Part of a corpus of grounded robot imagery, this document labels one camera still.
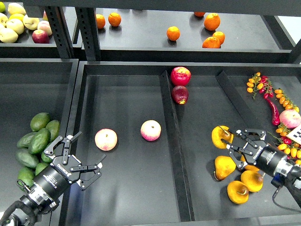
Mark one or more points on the red apple upper shelf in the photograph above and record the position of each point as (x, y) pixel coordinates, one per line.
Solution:
(40, 36)

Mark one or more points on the pale yellow pear bottom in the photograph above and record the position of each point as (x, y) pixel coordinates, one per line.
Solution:
(8, 35)

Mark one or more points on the black tray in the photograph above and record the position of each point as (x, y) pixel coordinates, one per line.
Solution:
(169, 181)
(28, 87)

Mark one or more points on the black upper left shelf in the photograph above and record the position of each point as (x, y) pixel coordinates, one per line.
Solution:
(24, 47)

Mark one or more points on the bright red apple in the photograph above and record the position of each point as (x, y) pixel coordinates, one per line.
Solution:
(180, 76)

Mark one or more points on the pink apple centre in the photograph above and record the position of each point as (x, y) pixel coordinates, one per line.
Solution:
(150, 130)

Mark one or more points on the checkered marker card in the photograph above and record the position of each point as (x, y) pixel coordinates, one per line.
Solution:
(295, 135)

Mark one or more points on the black middle tray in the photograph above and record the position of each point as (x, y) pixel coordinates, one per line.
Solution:
(169, 181)

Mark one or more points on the upper cherry tomato bunch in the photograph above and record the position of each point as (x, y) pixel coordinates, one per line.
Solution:
(260, 84)

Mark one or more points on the orange lower right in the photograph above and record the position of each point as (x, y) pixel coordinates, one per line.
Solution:
(211, 42)

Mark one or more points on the green avocado left pile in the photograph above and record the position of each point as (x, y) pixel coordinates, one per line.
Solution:
(25, 140)

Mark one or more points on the pink peach right tray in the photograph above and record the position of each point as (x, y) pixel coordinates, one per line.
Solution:
(290, 118)

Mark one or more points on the black perforated upright post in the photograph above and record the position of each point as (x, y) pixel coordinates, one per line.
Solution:
(60, 32)

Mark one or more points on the pale yellow apple with stem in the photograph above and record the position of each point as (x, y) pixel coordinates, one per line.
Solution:
(31, 23)

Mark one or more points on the orange right small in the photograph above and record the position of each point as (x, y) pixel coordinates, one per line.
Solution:
(220, 36)

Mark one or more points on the red chili pepper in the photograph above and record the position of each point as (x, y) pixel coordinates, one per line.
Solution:
(274, 113)

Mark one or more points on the pale peach upper shelf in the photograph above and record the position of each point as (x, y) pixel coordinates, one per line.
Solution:
(45, 26)

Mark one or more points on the large orange upper right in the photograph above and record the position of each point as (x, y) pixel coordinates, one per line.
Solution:
(212, 21)

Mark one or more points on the cherry tomato bunch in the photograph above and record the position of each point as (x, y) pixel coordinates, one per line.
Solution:
(291, 148)
(260, 84)

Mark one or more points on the dark red apple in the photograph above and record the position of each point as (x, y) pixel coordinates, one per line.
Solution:
(180, 94)

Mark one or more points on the pink apple left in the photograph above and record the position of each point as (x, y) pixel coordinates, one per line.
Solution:
(106, 139)

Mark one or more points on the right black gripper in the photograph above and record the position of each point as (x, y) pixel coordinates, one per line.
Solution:
(250, 149)

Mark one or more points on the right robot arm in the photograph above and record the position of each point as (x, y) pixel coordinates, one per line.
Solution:
(292, 181)

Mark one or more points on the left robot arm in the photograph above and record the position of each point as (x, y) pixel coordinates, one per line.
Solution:
(42, 197)

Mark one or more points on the lower cherry tomato bunch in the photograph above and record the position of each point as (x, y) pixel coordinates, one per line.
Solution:
(291, 148)

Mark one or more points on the pink apple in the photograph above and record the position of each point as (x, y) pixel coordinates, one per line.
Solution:
(106, 139)
(150, 130)

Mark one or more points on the black left tray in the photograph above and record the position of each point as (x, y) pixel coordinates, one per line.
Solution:
(28, 87)

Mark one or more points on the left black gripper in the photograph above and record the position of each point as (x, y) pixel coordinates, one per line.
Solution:
(66, 169)

